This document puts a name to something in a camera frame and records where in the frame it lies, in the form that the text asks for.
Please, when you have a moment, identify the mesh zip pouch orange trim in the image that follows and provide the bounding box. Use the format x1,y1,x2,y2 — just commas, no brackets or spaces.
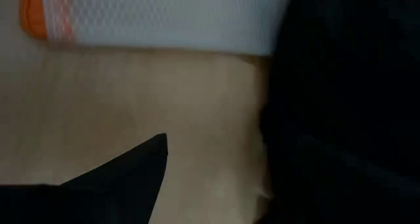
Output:
19,0,296,56

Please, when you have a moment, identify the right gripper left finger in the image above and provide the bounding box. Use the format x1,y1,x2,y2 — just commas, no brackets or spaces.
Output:
0,133,169,224

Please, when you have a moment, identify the black backpack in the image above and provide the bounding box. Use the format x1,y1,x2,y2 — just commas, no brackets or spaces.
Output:
259,0,420,224

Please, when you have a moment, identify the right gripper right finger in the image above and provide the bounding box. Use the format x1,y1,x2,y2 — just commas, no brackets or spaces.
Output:
278,135,420,224

